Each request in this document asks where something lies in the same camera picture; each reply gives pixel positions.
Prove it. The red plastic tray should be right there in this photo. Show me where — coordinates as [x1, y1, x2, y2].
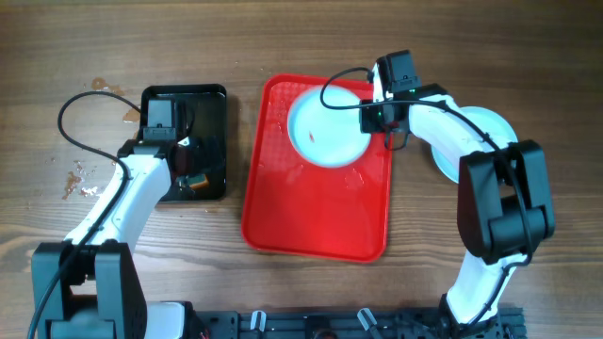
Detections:
[241, 73, 392, 263]

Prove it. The black water tray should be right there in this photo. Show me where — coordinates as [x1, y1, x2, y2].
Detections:
[139, 84, 227, 202]

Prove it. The green and orange sponge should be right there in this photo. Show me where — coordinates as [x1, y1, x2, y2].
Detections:
[184, 174, 209, 190]

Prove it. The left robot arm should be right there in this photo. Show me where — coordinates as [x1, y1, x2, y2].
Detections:
[27, 137, 213, 338]

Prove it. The white plate with red speck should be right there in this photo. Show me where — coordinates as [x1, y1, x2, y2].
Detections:
[287, 86, 371, 169]

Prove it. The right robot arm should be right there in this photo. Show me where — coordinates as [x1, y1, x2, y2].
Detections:
[361, 89, 555, 330]

